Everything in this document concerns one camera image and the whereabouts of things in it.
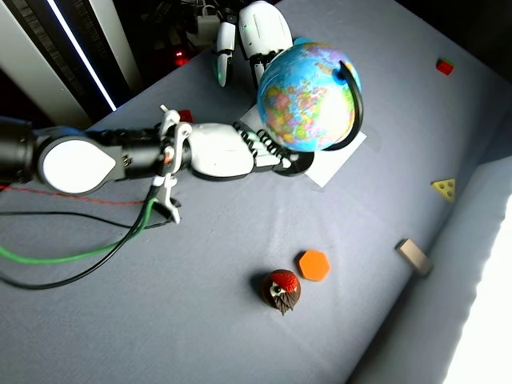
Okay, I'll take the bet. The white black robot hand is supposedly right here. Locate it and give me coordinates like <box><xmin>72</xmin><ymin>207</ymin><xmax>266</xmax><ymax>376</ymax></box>
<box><xmin>214</xmin><ymin>0</ymin><xmax>295</xmax><ymax>89</ymax></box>
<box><xmin>186</xmin><ymin>122</ymin><xmax>306</xmax><ymax>181</ymax></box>

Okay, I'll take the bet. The globe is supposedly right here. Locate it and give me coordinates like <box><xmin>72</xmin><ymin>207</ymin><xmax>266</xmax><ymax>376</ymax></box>
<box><xmin>255</xmin><ymin>38</ymin><xmax>366</xmax><ymax>178</ymax></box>

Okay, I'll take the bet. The red indicator light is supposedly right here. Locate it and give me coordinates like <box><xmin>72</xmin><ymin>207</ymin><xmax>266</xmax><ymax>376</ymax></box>
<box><xmin>172</xmin><ymin>47</ymin><xmax>192</xmax><ymax>67</ymax></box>

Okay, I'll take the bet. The white paper sheet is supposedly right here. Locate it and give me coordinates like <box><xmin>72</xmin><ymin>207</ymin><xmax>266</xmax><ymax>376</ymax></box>
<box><xmin>238</xmin><ymin>102</ymin><xmax>368</xmax><ymax>189</ymax></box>

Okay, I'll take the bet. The orange hexagon block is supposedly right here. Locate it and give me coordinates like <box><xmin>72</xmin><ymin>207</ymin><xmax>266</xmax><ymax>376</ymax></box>
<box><xmin>294</xmin><ymin>249</ymin><xmax>332</xmax><ymax>282</ymax></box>

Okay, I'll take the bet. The chocolate strawberry cupcake toy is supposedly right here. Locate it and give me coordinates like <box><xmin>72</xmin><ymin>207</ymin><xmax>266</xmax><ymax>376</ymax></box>
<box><xmin>259</xmin><ymin>268</ymin><xmax>302</xmax><ymax>317</ymax></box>

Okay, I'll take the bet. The bright light strip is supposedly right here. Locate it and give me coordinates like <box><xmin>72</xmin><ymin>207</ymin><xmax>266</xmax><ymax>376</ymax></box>
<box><xmin>46</xmin><ymin>0</ymin><xmax>118</xmax><ymax>113</ymax></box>

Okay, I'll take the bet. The grey table cloth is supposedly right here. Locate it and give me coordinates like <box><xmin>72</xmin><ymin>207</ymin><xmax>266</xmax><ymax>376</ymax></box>
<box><xmin>0</xmin><ymin>0</ymin><xmax>512</xmax><ymax>384</ymax></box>

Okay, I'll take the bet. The red green cube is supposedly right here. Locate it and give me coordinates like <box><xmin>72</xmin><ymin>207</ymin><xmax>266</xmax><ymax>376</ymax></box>
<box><xmin>435</xmin><ymin>57</ymin><xmax>456</xmax><ymax>77</ymax></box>

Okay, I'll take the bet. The wide white panel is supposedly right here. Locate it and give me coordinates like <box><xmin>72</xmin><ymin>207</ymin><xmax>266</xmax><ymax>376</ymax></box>
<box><xmin>0</xmin><ymin>0</ymin><xmax>95</xmax><ymax>130</ymax></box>

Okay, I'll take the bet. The grey rectangular block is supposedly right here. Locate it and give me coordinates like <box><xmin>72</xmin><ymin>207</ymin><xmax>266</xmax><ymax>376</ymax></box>
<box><xmin>395</xmin><ymin>238</ymin><xmax>434</xmax><ymax>277</ymax></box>

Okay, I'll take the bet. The yellow cheese wedge toy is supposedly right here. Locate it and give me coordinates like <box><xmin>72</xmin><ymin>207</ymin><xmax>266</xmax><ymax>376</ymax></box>
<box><xmin>430</xmin><ymin>178</ymin><xmax>458</xmax><ymax>204</ymax></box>

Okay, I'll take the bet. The narrow white post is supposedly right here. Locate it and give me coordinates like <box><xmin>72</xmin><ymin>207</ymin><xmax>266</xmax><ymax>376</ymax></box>
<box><xmin>87</xmin><ymin>0</ymin><xmax>144</xmax><ymax>96</ymax></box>

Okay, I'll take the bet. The thin red wire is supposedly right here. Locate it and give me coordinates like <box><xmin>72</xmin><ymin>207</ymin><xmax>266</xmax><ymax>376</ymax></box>
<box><xmin>0</xmin><ymin>183</ymin><xmax>146</xmax><ymax>206</ymax></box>

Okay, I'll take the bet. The thin black cable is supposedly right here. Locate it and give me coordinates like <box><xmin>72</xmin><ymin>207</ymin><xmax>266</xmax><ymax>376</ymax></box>
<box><xmin>0</xmin><ymin>210</ymin><xmax>171</xmax><ymax>231</ymax></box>

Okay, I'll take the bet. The thick black cable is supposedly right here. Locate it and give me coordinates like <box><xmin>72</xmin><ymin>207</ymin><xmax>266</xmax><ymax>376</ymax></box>
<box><xmin>0</xmin><ymin>184</ymin><xmax>159</xmax><ymax>290</ymax></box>

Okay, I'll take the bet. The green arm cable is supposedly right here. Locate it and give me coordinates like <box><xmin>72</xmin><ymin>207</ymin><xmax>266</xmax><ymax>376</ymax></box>
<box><xmin>0</xmin><ymin>196</ymin><xmax>158</xmax><ymax>266</ymax></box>

